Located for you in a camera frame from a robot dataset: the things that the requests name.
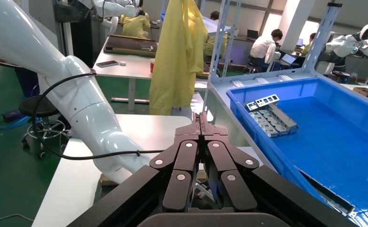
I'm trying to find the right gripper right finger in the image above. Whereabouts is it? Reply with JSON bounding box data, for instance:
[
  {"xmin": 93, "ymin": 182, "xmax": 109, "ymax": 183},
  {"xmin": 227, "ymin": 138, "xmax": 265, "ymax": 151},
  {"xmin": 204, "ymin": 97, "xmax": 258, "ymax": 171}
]
[{"xmin": 201, "ymin": 112, "xmax": 260, "ymax": 213}]

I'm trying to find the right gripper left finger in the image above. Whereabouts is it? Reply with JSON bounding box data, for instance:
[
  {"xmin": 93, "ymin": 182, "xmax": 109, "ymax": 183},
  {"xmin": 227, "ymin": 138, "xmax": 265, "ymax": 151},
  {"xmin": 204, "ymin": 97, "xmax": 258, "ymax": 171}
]
[{"xmin": 149, "ymin": 113, "xmax": 202, "ymax": 213}]

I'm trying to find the gray metal channel part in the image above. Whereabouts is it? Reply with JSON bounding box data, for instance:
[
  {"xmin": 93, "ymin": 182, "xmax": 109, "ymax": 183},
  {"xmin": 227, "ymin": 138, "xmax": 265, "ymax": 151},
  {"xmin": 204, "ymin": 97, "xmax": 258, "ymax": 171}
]
[{"xmin": 266, "ymin": 103, "xmax": 299, "ymax": 134}]

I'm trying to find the dark metal channel part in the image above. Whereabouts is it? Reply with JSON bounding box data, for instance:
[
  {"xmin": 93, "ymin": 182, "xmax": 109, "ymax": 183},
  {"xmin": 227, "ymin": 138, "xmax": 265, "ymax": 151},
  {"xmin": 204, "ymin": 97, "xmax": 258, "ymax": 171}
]
[{"xmin": 300, "ymin": 170, "xmax": 357, "ymax": 218}]

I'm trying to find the slotted metal plate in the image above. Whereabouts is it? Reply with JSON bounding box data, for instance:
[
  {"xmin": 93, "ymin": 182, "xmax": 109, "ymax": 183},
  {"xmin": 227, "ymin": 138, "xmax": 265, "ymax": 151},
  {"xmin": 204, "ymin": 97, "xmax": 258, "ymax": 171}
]
[
  {"xmin": 249, "ymin": 111, "xmax": 280, "ymax": 139},
  {"xmin": 256, "ymin": 109, "xmax": 290, "ymax": 136}
]

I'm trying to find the yellow hanging garment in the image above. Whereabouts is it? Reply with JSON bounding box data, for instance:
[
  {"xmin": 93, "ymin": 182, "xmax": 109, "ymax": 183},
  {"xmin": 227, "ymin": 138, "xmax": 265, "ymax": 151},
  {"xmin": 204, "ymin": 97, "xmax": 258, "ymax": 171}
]
[{"xmin": 148, "ymin": 0, "xmax": 209, "ymax": 116}]

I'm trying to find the long white work table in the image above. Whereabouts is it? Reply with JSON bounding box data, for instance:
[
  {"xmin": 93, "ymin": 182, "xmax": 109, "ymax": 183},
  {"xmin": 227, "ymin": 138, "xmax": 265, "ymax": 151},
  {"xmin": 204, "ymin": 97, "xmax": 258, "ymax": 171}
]
[{"xmin": 93, "ymin": 37, "xmax": 209, "ymax": 113}]

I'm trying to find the blue plastic bin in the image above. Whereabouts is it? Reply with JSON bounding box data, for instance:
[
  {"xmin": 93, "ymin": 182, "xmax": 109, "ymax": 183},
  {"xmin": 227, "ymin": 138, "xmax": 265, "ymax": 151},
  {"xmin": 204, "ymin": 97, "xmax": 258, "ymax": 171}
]
[{"xmin": 226, "ymin": 77, "xmax": 368, "ymax": 227}]

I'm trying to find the seated person in yellow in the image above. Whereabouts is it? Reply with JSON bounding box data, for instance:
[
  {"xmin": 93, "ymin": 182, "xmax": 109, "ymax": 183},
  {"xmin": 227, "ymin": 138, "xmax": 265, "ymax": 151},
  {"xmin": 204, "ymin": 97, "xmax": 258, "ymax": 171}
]
[
  {"xmin": 203, "ymin": 11, "xmax": 229, "ymax": 63},
  {"xmin": 302, "ymin": 32, "xmax": 317, "ymax": 56},
  {"xmin": 120, "ymin": 9, "xmax": 152, "ymax": 40}
]

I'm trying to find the person in white shirt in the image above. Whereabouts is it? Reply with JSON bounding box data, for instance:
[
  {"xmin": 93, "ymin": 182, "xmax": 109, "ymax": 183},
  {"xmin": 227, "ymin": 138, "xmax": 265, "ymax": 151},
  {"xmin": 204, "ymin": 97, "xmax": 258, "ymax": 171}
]
[{"xmin": 249, "ymin": 28, "xmax": 283, "ymax": 72}]

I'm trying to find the dark smartphone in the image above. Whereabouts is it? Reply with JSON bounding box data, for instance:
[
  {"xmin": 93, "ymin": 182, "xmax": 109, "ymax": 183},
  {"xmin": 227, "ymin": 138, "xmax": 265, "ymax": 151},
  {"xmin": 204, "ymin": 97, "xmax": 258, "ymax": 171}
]
[{"xmin": 96, "ymin": 60, "xmax": 120, "ymax": 68}]

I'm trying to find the black tray on table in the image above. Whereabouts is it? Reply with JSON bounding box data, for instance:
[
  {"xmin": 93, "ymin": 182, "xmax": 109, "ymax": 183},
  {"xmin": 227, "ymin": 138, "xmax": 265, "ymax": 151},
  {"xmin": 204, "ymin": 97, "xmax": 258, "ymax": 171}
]
[{"xmin": 103, "ymin": 34, "xmax": 158, "ymax": 59}]

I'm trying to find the black round stool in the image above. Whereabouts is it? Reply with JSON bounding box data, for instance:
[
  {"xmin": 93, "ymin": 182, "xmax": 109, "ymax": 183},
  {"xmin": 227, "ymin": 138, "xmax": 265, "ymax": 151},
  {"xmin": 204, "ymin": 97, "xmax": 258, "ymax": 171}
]
[
  {"xmin": 18, "ymin": 95, "xmax": 73, "ymax": 159},
  {"xmin": 332, "ymin": 70, "xmax": 351, "ymax": 84}
]

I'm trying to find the white table under cardboard box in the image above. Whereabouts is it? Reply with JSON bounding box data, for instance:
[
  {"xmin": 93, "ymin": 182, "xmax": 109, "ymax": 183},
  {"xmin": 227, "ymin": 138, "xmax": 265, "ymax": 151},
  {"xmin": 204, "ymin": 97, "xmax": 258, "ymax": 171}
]
[{"xmin": 340, "ymin": 82, "xmax": 368, "ymax": 95}]

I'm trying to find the black equipment cabinet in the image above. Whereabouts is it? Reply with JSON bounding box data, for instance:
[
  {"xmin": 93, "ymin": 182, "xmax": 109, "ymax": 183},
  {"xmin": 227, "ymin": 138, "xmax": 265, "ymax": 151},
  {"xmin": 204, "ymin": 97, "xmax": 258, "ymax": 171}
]
[{"xmin": 53, "ymin": 0, "xmax": 94, "ymax": 68}]

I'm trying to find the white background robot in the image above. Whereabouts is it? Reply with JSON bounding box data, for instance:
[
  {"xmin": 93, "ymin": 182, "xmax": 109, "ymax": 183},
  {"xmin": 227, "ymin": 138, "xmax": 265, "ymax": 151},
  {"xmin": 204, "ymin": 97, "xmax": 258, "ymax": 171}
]
[{"xmin": 325, "ymin": 23, "xmax": 368, "ymax": 68}]

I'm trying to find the white robot with arms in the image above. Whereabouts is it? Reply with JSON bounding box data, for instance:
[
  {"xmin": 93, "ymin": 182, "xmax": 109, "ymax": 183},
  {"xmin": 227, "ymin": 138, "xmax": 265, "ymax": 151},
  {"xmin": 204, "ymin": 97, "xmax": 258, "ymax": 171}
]
[{"xmin": 91, "ymin": 0, "xmax": 141, "ymax": 19}]

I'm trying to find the dark blue floor box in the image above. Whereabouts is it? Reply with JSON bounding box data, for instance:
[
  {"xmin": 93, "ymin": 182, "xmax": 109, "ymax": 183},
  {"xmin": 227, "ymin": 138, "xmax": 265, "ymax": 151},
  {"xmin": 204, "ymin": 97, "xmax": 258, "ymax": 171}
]
[{"xmin": 2, "ymin": 109, "xmax": 26, "ymax": 123}]

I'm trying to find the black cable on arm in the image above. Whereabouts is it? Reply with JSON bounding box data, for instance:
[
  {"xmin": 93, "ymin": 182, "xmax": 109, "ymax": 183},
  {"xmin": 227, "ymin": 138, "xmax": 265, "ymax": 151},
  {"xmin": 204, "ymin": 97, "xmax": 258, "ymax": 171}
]
[{"xmin": 0, "ymin": 57, "xmax": 166, "ymax": 161}]

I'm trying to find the perforated metal bracket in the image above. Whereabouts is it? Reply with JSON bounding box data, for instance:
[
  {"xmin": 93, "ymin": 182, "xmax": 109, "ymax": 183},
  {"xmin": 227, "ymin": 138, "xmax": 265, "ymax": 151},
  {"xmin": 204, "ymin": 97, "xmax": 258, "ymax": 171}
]
[{"xmin": 245, "ymin": 94, "xmax": 281, "ymax": 113}]

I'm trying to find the white slotted rack post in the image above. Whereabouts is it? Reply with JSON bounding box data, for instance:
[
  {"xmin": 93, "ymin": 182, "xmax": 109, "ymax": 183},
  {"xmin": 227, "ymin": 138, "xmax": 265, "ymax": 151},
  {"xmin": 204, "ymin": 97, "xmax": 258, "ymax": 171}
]
[
  {"xmin": 202, "ymin": 0, "xmax": 233, "ymax": 115},
  {"xmin": 223, "ymin": 0, "xmax": 244, "ymax": 78},
  {"xmin": 302, "ymin": 2, "xmax": 343, "ymax": 76}
]

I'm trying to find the gray floor cable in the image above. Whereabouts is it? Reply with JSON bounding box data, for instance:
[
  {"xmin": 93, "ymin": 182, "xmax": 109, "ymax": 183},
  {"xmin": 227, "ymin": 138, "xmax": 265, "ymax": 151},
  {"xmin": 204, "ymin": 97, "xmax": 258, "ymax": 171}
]
[{"xmin": 0, "ymin": 213, "xmax": 34, "ymax": 224}]

